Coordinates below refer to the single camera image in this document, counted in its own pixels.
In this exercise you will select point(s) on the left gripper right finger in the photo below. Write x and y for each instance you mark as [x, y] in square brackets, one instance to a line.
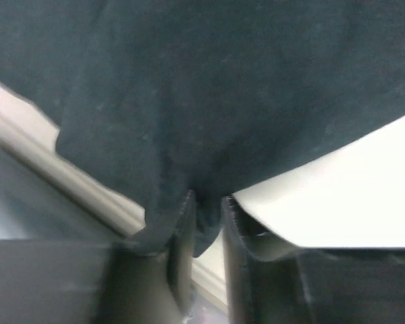
[271, 280]

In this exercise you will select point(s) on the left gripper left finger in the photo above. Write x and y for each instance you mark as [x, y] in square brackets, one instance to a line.
[87, 280]

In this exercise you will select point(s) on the black t shirt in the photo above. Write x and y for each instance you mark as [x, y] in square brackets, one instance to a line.
[156, 98]

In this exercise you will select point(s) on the grey plastic bin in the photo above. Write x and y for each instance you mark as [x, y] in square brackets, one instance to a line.
[37, 195]

